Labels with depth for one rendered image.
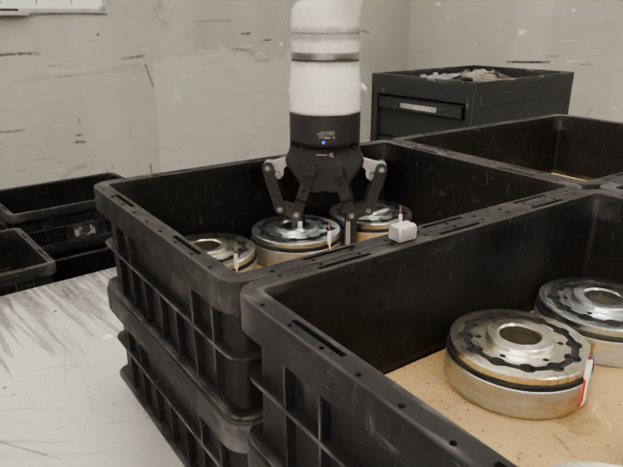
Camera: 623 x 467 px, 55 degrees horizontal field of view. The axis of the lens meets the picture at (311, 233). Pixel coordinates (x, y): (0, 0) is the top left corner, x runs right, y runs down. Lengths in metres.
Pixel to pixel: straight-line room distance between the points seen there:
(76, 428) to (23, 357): 0.17
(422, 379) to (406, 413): 0.21
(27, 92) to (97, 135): 0.42
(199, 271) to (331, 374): 0.15
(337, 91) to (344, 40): 0.05
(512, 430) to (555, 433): 0.03
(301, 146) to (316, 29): 0.12
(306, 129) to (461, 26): 3.97
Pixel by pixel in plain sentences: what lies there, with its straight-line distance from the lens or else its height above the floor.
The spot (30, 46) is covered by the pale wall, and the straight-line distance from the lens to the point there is 3.37.
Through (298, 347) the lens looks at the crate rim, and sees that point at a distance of 0.32.
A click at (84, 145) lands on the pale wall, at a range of 3.49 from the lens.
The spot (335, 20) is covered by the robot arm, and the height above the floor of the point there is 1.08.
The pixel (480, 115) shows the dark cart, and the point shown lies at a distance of 2.00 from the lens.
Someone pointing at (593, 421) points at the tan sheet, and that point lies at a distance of 0.46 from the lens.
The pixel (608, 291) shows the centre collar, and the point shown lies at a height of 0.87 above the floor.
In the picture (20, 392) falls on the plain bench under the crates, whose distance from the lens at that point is 0.75.
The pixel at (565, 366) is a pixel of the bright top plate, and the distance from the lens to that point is 0.46.
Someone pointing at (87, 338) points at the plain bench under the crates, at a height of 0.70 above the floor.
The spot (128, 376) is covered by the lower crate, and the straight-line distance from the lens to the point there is 0.70.
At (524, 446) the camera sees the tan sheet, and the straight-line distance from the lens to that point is 0.42.
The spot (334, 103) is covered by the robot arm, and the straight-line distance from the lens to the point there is 0.60.
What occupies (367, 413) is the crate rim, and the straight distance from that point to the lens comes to 0.28.
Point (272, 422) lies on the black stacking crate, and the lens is 0.40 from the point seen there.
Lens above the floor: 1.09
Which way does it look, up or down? 20 degrees down
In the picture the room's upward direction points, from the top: straight up
